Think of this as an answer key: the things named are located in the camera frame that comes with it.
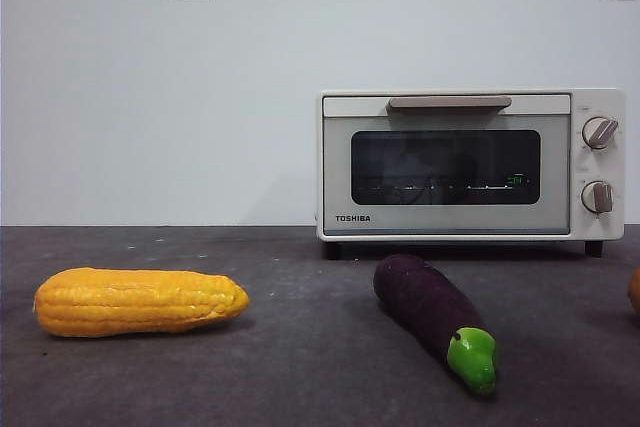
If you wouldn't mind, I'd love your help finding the orange round fruit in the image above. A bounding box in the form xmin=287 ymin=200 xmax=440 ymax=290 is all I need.
xmin=627 ymin=266 xmax=640 ymax=316

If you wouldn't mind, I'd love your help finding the white Toshiba toaster oven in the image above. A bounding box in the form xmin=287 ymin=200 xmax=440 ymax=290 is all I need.
xmin=315 ymin=88 xmax=627 ymax=259

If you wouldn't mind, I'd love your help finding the yellow corn cob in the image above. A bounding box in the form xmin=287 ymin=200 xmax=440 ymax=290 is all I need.
xmin=33 ymin=267 xmax=251 ymax=339

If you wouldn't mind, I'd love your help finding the purple eggplant with green stem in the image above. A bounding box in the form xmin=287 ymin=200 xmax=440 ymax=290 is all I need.
xmin=373 ymin=253 xmax=500 ymax=396

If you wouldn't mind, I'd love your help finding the oven door with glass window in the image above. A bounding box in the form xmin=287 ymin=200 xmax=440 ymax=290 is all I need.
xmin=322 ymin=93 xmax=572 ymax=237

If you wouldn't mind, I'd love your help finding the beige oven knob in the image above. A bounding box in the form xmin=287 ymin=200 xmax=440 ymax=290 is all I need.
xmin=580 ymin=179 xmax=615 ymax=213
xmin=582 ymin=116 xmax=619 ymax=151

